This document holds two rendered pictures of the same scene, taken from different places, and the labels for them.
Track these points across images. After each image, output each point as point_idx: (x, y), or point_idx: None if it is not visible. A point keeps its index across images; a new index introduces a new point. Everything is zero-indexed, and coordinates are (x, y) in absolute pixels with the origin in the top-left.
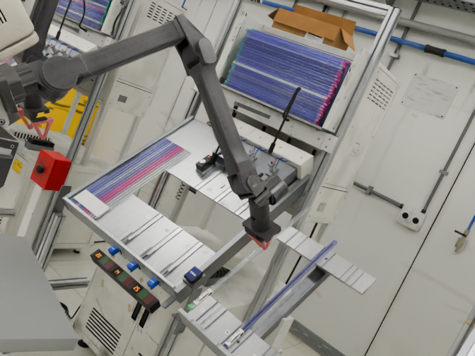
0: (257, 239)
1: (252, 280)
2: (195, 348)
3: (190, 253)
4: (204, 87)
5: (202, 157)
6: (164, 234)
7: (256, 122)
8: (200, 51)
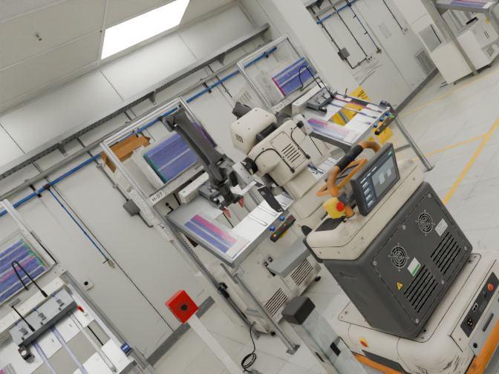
0: None
1: None
2: (294, 237)
3: None
4: None
5: (205, 206)
6: (261, 211)
7: (179, 188)
8: (249, 107)
